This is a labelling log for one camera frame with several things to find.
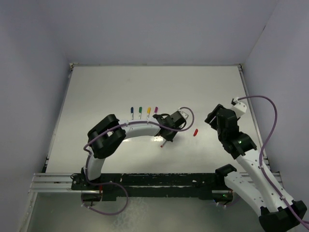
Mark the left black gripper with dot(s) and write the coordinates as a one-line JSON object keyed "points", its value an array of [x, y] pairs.
{"points": [[170, 138]]}

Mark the yellow pen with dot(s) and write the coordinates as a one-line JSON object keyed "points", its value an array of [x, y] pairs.
{"points": [[147, 113]]}

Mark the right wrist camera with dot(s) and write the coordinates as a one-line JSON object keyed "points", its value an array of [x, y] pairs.
{"points": [[239, 107]]}

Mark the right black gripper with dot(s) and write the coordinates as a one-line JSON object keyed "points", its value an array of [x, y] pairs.
{"points": [[211, 116]]}

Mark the aluminium rail frame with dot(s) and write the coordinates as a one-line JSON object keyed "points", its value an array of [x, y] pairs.
{"points": [[51, 183]]}

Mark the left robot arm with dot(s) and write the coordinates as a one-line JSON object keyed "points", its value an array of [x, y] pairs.
{"points": [[109, 133]]}

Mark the blue pen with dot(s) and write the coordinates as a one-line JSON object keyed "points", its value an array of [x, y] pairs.
{"points": [[131, 113]]}

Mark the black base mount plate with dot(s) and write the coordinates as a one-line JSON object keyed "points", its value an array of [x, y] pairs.
{"points": [[204, 186]]}

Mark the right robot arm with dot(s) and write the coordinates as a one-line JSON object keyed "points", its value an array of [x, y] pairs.
{"points": [[276, 209]]}

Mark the green pen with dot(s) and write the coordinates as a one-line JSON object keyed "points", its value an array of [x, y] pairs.
{"points": [[139, 113]]}

